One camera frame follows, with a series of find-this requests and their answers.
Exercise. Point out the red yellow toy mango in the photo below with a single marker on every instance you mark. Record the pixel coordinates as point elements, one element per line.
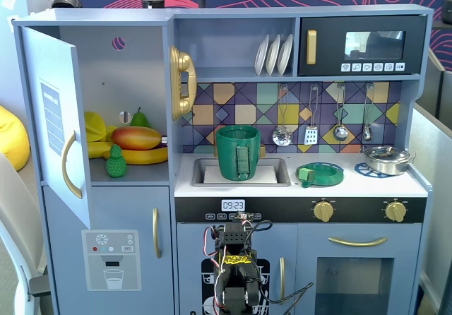
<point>136,138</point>

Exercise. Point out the metal ladle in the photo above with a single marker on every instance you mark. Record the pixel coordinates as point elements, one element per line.
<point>340,133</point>

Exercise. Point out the black cylindrical device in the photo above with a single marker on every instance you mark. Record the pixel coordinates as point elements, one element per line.
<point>153,2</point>

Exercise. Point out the blue toy kitchen unit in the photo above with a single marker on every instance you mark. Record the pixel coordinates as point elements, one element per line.
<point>233,46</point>

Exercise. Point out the small black post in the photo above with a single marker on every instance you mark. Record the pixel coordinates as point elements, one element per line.
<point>202,3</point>

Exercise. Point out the blue cabinet door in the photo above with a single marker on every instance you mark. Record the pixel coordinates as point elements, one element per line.
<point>46,82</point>

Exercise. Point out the yellow toy banana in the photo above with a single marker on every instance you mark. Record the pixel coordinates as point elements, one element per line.
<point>148,157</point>

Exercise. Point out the black toy microwave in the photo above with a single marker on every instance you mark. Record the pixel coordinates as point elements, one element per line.
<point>353,23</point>

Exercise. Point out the white toy plate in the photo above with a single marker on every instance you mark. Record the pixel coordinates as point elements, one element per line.
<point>272,59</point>
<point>260,59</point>
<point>284,57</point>

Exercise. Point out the green toy pear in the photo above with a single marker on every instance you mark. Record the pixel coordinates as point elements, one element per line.
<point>139,120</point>

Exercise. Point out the gold stove knob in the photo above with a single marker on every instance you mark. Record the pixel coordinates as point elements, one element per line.
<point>323,211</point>
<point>395,211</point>

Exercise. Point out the gold toy telephone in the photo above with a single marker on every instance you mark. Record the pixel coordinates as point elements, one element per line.
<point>183,64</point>

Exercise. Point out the steel toy pot with lid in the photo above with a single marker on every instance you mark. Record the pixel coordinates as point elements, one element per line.
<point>386,161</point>

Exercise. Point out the yellow beanbag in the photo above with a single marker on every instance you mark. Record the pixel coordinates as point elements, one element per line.
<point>12,138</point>

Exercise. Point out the black round device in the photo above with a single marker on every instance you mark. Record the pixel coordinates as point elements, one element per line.
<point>65,0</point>

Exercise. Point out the blue round trivet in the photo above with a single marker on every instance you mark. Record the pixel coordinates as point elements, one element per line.
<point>361,169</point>

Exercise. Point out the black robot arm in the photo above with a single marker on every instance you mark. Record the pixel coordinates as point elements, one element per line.
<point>234,272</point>

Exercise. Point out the metal slotted spatula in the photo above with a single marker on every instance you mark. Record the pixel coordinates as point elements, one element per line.
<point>310,135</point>

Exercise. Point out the metal skimmer spoon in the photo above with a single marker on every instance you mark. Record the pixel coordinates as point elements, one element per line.
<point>282,136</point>

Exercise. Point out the white office chair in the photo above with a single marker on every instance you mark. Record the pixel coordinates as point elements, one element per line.
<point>14,205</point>

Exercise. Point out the small wrist camera board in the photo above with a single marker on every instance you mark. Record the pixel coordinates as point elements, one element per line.
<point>244,217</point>

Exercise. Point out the grey toy sink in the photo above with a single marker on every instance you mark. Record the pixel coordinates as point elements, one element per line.
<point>199,173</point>

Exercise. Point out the green printed cup container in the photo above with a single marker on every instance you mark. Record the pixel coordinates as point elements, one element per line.
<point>226,156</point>

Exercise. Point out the green toy pineapple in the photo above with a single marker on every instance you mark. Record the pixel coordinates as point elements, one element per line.
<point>116,165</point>

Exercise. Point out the gold toy faucet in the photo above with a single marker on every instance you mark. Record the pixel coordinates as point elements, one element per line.
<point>262,151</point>

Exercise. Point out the green round lid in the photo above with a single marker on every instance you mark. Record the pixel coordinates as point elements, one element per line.
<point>328,179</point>

